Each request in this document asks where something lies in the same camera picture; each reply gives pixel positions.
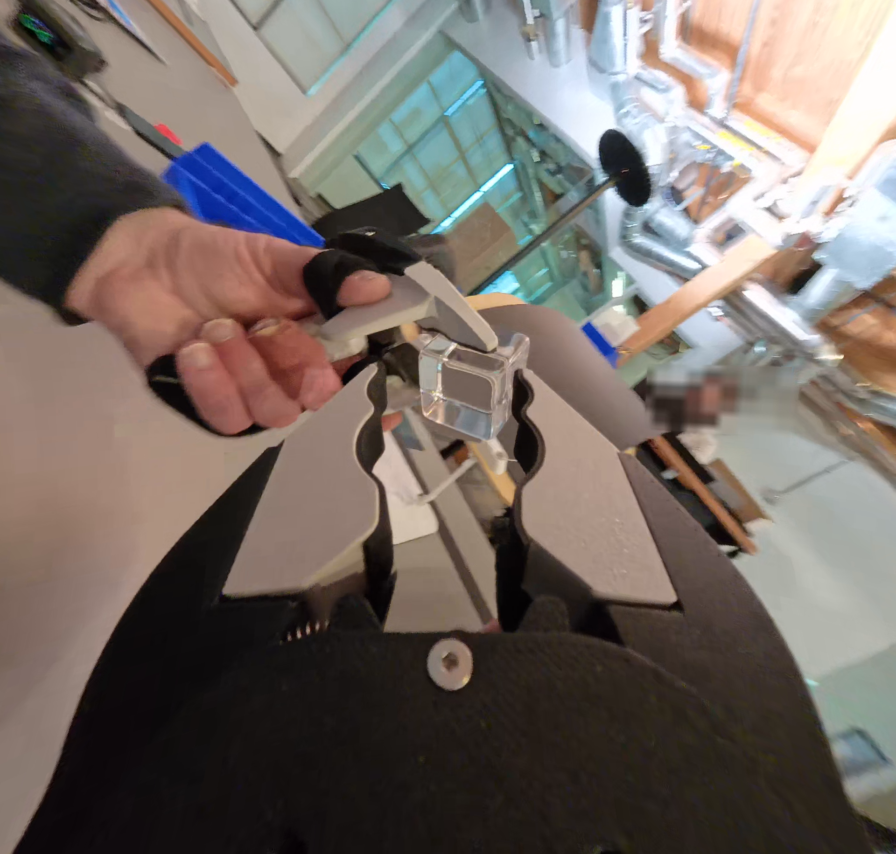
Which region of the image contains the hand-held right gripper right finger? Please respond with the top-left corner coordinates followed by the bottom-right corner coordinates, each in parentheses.
top-left (513, 370), bottom-right (679, 607)

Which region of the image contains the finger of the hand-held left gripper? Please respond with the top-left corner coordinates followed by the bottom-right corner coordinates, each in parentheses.
top-left (316, 273), bottom-right (432, 362)
top-left (405, 260), bottom-right (500, 353)

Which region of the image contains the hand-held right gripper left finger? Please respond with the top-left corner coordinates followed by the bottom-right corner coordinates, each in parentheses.
top-left (223, 363), bottom-right (397, 597)

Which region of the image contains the clear acrylic cube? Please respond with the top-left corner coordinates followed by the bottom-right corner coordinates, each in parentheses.
top-left (418, 332), bottom-right (532, 443)

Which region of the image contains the person's left forearm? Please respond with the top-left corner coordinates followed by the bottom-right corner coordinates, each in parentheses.
top-left (0, 41), bottom-right (191, 326)

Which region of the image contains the person's left hand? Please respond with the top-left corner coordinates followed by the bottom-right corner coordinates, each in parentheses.
top-left (65, 209), bottom-right (394, 437)

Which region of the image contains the blue plastic bin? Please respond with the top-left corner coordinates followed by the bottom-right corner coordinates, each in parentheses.
top-left (161, 142), bottom-right (327, 250)

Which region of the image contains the small blue box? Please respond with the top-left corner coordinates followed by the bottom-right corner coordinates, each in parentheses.
top-left (581, 319), bottom-right (622, 367)

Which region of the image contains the black pole stand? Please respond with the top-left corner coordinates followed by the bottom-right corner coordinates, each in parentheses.
top-left (468, 128), bottom-right (653, 297)

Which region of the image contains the silver ventilation pipe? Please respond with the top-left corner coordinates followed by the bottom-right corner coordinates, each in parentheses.
top-left (587, 0), bottom-right (709, 278)

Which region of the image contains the white cable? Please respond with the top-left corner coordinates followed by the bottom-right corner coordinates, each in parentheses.
top-left (392, 441), bottom-right (508, 549)

